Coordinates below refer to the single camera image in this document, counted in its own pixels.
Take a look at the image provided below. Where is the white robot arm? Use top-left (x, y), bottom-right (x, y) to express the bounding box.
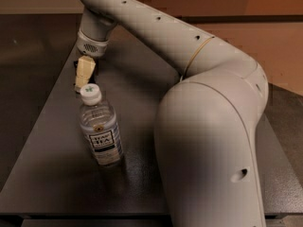
top-left (80, 0), bottom-right (269, 227)

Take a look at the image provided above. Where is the beige taped gripper finger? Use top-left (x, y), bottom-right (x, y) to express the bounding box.
top-left (74, 55), bottom-right (97, 93)

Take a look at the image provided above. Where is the clear tea bottle white cap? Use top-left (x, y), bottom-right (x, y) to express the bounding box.
top-left (79, 83), bottom-right (123, 166)

